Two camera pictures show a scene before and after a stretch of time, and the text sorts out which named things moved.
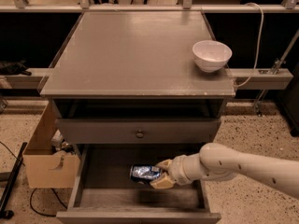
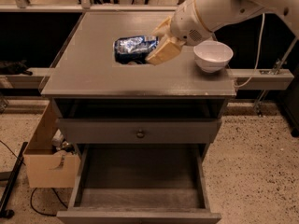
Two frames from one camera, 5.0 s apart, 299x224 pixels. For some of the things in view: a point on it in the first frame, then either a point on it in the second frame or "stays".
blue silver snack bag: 144,174 → 135,49
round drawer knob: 139,134 stays
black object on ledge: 13,67 stays
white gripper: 177,169 → 186,25
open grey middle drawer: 103,192 stays
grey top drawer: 137,130 stays
